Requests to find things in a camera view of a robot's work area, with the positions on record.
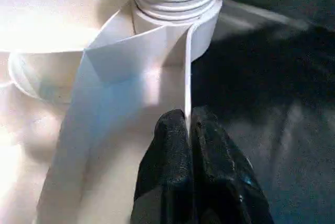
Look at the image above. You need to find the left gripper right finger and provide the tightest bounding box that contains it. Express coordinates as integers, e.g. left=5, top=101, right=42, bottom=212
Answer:
left=188, top=106, right=274, bottom=224

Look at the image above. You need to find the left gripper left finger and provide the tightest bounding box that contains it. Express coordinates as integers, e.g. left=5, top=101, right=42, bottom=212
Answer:
left=130, top=109, right=192, bottom=224

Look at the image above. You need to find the white plastic table leg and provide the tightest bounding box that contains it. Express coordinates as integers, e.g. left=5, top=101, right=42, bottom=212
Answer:
left=131, top=0, right=219, bottom=21

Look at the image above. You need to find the white plastic table top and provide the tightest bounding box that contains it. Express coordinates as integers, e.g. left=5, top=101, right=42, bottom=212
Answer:
left=0, top=0, right=224, bottom=224

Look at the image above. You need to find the black plastic mat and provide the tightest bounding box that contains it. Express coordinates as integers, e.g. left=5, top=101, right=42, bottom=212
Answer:
left=188, top=0, right=335, bottom=224

